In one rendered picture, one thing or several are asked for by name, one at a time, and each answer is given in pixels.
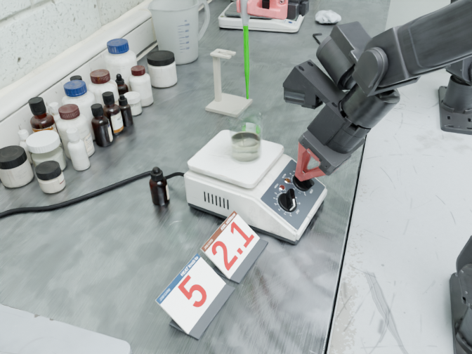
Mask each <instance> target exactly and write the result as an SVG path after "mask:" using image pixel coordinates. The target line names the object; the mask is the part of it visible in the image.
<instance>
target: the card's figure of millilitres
mask: <svg viewBox="0 0 472 354"><path fill-rule="evenodd" d="M255 238H256V235H255V234H254V233H253V232H252V231H251V230H250V229H249V228H248V227H247V225H246V224H245V223H244V222H243V221H242V220H241V219H240V218H239V217H238V216H237V215H236V217H235V218H234V219H233V220H232V221H231V222H230V224H229V225H228V226H227V227H226V229H225V230H224V231H223V232H222V233H221V234H220V235H219V236H218V238H217V239H216V240H215V241H214V243H213V244H212V245H211V246H210V247H209V248H208V249H207V252H208V253H209V255H210V256H211V257H212V258H213V259H214V260H215V261H216V262H217V263H218V264H219V265H220V267H222V269H224V271H226V272H227V274H228V273H229V272H230V271H231V270H232V268H233V267H234V265H235V264H236V262H238V260H239V259H240V258H241V256H242V255H243V253H244V252H245V251H246V250H247V248H248V247H249V246H250V244H251V243H252V242H253V241H254V239H255Z"/></svg>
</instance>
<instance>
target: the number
mask: <svg viewBox="0 0 472 354"><path fill-rule="evenodd" d="M220 283H222V282H221V280H220V279H219V278H218V277H217V276H216V275H215V274H214V273H213V272H212V271H211V270H210V269H209V267H208V266H207V265H206V264H205V263H204V262H203V261H202V260H201V259H199V260H198V261H197V262H196V264H194V266H193V267H192V268H191V269H190V270H189V272H188V273H187V274H186V275H185V277H184V278H183V279H182V280H181V281H180V282H179V283H178V284H177V285H176V287H175V288H174V289H173V290H172V292H171V293H170V294H169V295H168V296H167V297H166V298H165V299H164V301H163V302H162V304H163V305H164V306H165V307H166V308H167V309H168V310H169V311H170V312H171V313H172V314H173V316H174V317H175V318H176V319H177V320H178V321H179V322H180V323H181V324H182V325H183V326H184V327H185V328H187V327H188V325H189V324H190V323H191V322H192V321H193V319H194V318H195V316H196V315H197V314H198V312H199V311H200V310H201V309H202V307H203V306H204V304H205V303H206V302H207V301H208V300H209V298H210V297H211V295H212V294H213V293H214V292H215V290H216V289H217V288H218V286H219V285H220Z"/></svg>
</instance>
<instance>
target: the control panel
mask: <svg viewBox="0 0 472 354"><path fill-rule="evenodd" d="M296 165H297V163H296V162H295V161H294V160H293V159H291V160H290V161H289V163H288V164H287V165H286V166H285V168H284V169H283V170H282V172H281V173H280V174H279V176H278V177H277V178H276V179H275V180H274V181H273V183H272V184H271V186H270V187H269V188H268V189H267V190H266V192H265V193H264V194H263V196H262V197H261V201H262V202H264V203H265V204H266V205H268V206H269V207H270V208H271V209H272V210H273V211H274V212H276V213H277V214H278V215H279V216H281V217H282V218H283V219H284V220H285V221H286V222H288V223H289V224H290V225H291V226H293V227H294V228H295V229H296V230H298V229H299V228H300V227H301V225H302V223H303V222H304V221H305V219H306V217H307V215H308V214H309V213H310V210H311V209H312V208H313V206H314V205H315V203H316V201H317V200H318V198H319V197H320V195H321V194H322V192H323V190H324V189H325V186H323V184H321V183H320V182H319V181H318V180H317V179H315V178H311V179H312V180H313V181H314V183H315V184H314V185H313V186H312V187H311V188H310V189H309V190H308V191H301V190H299V189H298V188H297V187H296V186H295V185H294V182H293V177H294V176H295V172H296ZM286 178H288V179H289V180H290V182H289V183H288V182H286V180H285V179H286ZM281 185H283V186H284V190H282V189H281V188H280V186H281ZM290 188H292V189H294V193H295V198H296V202H297V208H296V210H295V211H293V212H288V211H285V210H284V209H283V208H282V207H281V206H280V205H279V203H278V197H279V196H280V195H281V194H282V193H286V192H287V191H288V190H289V189H290Z"/></svg>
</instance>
